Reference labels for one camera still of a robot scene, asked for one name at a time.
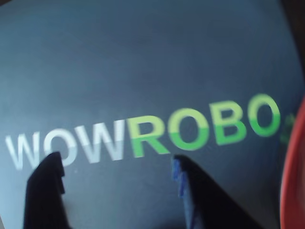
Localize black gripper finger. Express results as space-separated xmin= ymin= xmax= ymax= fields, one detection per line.
xmin=171 ymin=155 xmax=262 ymax=229
xmin=23 ymin=152 xmax=73 ymax=229

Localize red bowl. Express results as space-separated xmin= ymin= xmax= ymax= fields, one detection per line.
xmin=281 ymin=94 xmax=305 ymax=229

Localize black mat with WOWROBO print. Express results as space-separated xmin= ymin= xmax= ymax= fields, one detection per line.
xmin=0 ymin=0 xmax=305 ymax=229

